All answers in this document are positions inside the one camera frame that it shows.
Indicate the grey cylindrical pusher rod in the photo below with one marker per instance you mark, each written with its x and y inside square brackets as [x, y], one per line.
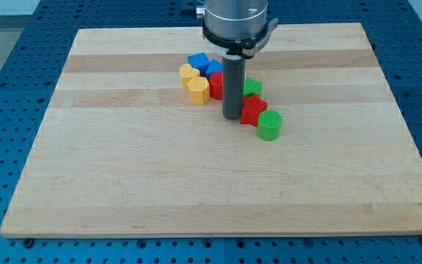
[233, 87]

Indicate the red cylinder block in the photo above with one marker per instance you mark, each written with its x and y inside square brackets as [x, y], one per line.
[216, 85]

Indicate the red star block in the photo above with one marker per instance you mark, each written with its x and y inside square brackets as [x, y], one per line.
[253, 106]

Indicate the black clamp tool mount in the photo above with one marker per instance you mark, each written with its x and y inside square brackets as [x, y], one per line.
[245, 48]

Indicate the wooden board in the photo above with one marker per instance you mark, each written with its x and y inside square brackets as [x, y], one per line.
[122, 152]

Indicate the blue triangle block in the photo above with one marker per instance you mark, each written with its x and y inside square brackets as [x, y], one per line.
[213, 67]

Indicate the green cylinder block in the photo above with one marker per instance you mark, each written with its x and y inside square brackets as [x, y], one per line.
[269, 125]

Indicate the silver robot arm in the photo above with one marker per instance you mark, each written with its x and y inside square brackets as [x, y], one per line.
[237, 30]

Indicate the green star block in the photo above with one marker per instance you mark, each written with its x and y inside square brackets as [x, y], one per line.
[252, 87]

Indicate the yellow heart block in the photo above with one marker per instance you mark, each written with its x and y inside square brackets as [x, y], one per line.
[186, 73]

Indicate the yellow pentagon block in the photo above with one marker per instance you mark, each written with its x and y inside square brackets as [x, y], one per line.
[199, 90]

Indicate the blue cube block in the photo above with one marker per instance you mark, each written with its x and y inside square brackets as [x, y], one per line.
[199, 61]

